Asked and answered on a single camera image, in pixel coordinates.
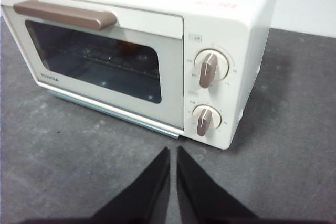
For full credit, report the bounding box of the small oven dial knob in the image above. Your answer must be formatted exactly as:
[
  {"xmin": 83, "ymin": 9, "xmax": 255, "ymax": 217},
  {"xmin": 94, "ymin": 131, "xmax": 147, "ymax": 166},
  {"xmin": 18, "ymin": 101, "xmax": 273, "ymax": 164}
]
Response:
[{"xmin": 192, "ymin": 104, "xmax": 223, "ymax": 137}]

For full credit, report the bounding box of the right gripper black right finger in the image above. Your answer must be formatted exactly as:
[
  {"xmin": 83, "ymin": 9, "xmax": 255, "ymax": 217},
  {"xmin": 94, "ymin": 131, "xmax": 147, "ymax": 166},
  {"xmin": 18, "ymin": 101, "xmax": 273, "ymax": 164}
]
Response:
[{"xmin": 177, "ymin": 146, "xmax": 259, "ymax": 224}]

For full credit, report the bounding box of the metal oven crumb tray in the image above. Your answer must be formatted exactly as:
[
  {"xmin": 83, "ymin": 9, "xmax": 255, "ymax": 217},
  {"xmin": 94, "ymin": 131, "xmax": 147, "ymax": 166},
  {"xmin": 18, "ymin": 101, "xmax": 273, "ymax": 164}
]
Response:
[{"xmin": 46, "ymin": 89, "xmax": 181, "ymax": 140}]

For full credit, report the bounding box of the large oven dial knob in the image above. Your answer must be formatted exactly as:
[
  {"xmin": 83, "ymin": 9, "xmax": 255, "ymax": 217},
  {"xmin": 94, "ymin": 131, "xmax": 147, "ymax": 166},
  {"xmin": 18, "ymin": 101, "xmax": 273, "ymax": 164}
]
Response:
[{"xmin": 194, "ymin": 48, "xmax": 230, "ymax": 89}]

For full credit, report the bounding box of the glass-window oven door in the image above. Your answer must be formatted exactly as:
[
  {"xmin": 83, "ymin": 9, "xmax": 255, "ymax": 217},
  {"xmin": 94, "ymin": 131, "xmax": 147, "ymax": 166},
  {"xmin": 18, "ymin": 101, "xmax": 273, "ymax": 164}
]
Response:
[{"xmin": 0, "ymin": 0, "xmax": 184, "ymax": 137}]

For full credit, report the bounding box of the wire oven rack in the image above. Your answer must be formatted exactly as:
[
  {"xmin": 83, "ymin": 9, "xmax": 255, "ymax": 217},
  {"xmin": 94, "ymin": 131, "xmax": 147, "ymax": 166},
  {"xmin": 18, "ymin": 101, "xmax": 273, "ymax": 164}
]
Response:
[{"xmin": 75, "ymin": 47, "xmax": 149, "ymax": 79}]

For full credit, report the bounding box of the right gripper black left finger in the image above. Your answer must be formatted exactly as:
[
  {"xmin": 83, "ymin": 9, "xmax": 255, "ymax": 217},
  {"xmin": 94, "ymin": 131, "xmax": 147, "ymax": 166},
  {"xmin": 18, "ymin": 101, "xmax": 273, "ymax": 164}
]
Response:
[{"xmin": 89, "ymin": 147, "xmax": 171, "ymax": 224}]

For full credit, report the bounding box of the cream Toshiba toaster oven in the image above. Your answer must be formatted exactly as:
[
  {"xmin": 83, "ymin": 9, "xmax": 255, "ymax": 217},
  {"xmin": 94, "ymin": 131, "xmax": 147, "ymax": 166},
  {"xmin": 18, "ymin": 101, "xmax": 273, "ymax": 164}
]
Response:
[{"xmin": 0, "ymin": 0, "xmax": 283, "ymax": 151}]

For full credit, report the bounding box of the taupe oven door handle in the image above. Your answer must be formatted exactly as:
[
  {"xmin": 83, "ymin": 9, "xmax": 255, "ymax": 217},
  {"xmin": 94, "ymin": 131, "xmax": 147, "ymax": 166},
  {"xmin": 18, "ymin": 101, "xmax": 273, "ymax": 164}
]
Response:
[{"xmin": 12, "ymin": 0, "xmax": 118, "ymax": 30}]

